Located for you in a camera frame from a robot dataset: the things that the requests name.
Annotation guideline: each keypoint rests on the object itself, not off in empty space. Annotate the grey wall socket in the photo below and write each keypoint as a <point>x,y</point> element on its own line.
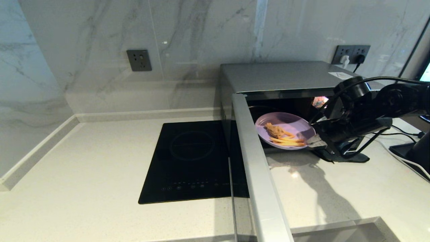
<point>338,49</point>
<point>363,49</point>
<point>139,61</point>

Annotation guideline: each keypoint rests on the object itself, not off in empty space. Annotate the white power plug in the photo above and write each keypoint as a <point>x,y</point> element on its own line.
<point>344,61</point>

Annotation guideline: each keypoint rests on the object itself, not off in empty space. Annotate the dark door frame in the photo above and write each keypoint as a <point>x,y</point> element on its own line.
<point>413,64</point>

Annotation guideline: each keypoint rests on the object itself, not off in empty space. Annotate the white paper sticker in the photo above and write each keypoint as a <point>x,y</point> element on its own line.
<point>340,75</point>

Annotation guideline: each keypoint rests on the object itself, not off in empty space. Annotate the silver microwave oven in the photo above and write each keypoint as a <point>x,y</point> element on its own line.
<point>285,75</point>

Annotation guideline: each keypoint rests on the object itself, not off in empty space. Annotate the black round stool seat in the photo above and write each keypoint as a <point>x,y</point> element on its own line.
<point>426,118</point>

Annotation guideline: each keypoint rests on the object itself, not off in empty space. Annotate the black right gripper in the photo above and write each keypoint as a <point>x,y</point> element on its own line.
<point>356,129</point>

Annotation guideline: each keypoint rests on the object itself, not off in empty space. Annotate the black induction cooktop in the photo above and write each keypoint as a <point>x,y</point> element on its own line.
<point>188,161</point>

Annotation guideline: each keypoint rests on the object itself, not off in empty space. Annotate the black glass microwave door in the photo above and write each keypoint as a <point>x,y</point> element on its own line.
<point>262,174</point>

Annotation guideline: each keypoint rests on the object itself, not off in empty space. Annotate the brown fried chicken piece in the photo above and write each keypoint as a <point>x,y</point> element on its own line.
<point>277,130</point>

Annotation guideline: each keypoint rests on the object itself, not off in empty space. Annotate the flat black appliance base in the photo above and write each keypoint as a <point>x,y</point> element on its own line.
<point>399,150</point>

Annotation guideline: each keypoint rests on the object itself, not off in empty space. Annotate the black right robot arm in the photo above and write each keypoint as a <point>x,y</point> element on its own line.
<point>403,97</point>

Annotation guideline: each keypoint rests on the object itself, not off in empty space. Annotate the black power plug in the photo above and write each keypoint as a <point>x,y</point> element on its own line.
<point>360,59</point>

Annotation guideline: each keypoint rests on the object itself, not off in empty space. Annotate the purple plate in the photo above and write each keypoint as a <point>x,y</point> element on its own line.
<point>285,119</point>

